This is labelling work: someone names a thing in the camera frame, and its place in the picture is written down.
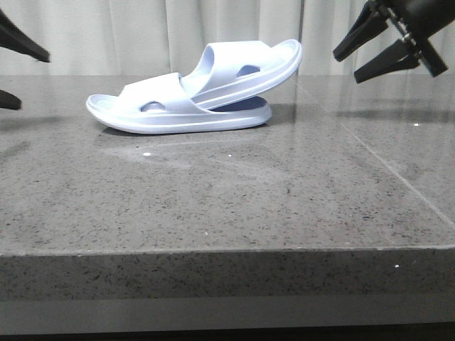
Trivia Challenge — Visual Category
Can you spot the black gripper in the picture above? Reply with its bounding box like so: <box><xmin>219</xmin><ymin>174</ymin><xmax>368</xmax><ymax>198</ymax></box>
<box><xmin>333</xmin><ymin>1</ymin><xmax>454</xmax><ymax>84</ymax></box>

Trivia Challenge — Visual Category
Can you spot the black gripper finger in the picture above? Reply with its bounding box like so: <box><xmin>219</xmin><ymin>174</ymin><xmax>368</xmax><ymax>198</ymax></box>
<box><xmin>1</xmin><ymin>11</ymin><xmax>50</xmax><ymax>63</ymax></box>
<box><xmin>0</xmin><ymin>90</ymin><xmax>21</xmax><ymax>110</ymax></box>

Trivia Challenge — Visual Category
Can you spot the light blue slipper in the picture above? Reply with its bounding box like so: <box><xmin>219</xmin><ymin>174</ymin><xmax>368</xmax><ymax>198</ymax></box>
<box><xmin>86</xmin><ymin>72</ymin><xmax>272</xmax><ymax>134</ymax></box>
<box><xmin>180</xmin><ymin>39</ymin><xmax>303</xmax><ymax>109</ymax></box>

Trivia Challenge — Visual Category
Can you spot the pale green curtain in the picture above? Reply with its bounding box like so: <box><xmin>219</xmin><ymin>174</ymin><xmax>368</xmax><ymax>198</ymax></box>
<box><xmin>0</xmin><ymin>0</ymin><xmax>455</xmax><ymax>77</ymax></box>

